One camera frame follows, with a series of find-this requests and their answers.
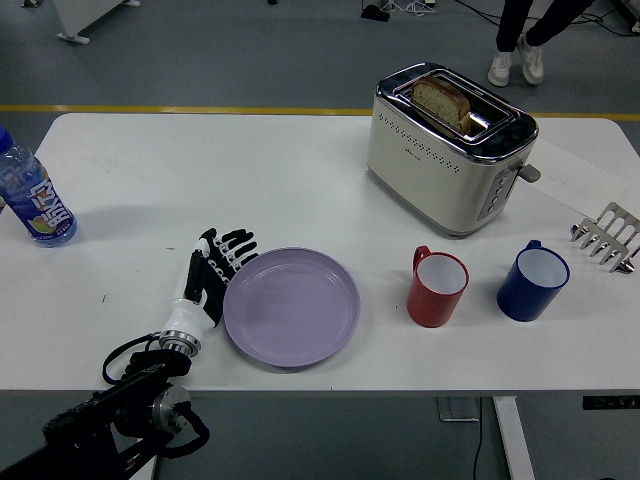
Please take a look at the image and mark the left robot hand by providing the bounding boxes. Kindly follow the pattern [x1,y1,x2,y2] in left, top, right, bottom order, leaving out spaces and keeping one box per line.
[160,227,260,344]

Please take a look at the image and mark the purple plastic plate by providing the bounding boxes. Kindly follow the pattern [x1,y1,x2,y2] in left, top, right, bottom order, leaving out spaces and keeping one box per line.
[222,246,362,370]

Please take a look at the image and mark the blue drink bottle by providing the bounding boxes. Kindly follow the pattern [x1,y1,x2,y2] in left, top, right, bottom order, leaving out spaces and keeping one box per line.
[0,124,79,249]

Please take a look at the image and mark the red mug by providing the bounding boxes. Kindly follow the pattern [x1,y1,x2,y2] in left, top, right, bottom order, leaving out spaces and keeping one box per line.
[406,245,471,329]

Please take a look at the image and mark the cream and chrome toaster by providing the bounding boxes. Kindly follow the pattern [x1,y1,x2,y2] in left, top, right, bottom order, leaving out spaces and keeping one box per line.
[366,62,542,239]

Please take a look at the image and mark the grey box under table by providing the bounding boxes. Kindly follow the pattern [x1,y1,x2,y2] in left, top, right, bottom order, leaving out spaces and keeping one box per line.
[436,397,482,423]

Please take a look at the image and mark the white furniture base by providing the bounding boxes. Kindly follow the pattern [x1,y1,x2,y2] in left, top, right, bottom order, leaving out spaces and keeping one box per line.
[20,0,142,45]

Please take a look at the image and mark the brown bread slice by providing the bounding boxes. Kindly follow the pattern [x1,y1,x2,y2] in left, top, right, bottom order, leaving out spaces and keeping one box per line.
[411,75,472,135]

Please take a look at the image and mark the black device on floor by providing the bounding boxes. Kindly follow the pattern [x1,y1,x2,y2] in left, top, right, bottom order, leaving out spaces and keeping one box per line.
[359,3,392,23]

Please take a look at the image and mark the blue mug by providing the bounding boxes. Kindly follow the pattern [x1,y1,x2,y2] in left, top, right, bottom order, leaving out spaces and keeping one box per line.
[495,240,571,323]

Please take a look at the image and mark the white table leg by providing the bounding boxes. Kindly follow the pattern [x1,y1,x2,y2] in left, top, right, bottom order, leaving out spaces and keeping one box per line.
[492,397,536,480]

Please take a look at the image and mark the white paper sheet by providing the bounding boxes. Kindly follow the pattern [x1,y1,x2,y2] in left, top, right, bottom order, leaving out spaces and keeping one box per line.
[523,138,630,217]

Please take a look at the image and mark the person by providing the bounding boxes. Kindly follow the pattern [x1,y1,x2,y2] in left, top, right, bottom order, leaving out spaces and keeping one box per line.
[486,0,597,88]

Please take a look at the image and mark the metal toast rack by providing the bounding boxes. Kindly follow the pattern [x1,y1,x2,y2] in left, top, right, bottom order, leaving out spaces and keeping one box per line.
[569,201,640,274]

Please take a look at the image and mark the black table control panel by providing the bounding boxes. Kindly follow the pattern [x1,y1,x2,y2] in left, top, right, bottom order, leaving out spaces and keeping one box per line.
[581,395,640,412]

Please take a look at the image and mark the black cable under table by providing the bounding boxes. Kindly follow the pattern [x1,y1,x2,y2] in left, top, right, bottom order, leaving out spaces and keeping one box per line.
[471,397,485,480]

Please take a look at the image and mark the black floor cable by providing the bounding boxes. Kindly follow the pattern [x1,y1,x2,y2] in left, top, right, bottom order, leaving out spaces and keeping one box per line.
[452,0,640,39]

